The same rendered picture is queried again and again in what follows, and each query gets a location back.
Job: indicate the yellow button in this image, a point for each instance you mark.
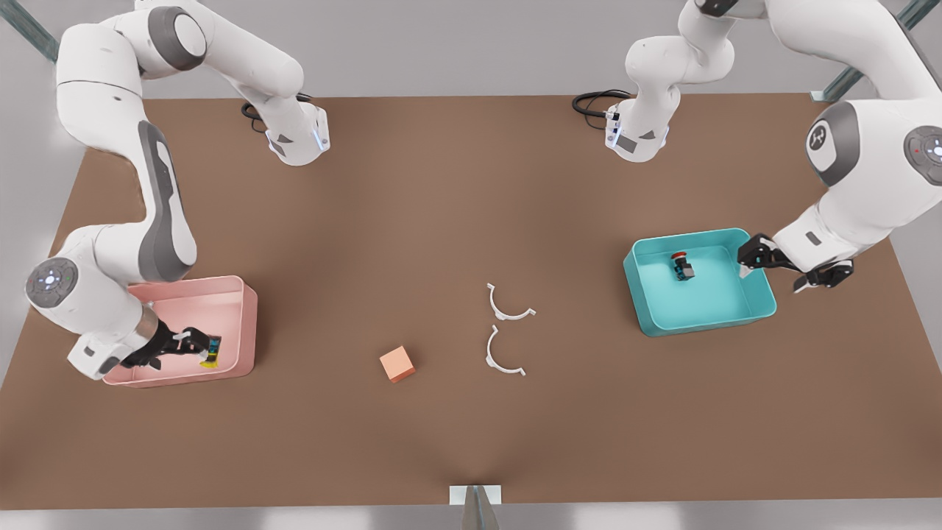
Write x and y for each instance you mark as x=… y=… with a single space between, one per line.
x=213 y=353

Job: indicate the red button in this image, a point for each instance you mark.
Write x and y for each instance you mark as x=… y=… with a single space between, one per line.
x=682 y=266

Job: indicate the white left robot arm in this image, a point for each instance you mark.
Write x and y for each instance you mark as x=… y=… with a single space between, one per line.
x=876 y=184

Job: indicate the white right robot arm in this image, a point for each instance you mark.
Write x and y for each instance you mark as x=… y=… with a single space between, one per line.
x=103 y=250

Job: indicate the pink storage box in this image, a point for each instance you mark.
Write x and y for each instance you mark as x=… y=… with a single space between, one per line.
x=221 y=324

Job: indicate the blue storage box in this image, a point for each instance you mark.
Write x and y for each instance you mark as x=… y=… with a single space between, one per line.
x=699 y=302

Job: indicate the orange cube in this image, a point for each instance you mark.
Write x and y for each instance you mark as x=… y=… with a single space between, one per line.
x=397 y=364

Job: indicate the white curved clip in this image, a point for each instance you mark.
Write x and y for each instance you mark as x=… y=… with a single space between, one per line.
x=503 y=315
x=494 y=363

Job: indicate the silver frame post with foot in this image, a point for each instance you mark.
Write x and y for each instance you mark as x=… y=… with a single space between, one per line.
x=477 y=504

